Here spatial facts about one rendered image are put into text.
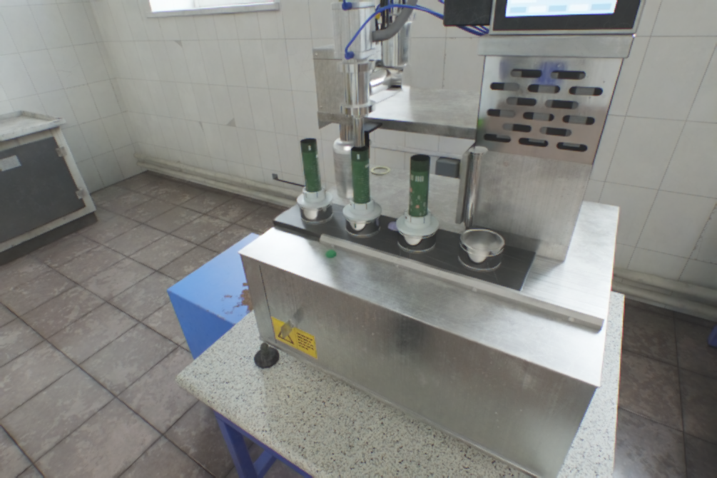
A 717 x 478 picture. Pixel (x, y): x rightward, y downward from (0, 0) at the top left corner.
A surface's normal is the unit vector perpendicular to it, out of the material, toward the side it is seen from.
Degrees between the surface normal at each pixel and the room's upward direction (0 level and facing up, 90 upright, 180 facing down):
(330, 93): 90
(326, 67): 90
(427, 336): 90
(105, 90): 90
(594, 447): 0
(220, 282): 0
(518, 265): 0
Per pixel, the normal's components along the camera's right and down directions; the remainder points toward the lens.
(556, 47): -0.54, 0.47
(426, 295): -0.07, -0.85
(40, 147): 0.84, 0.24
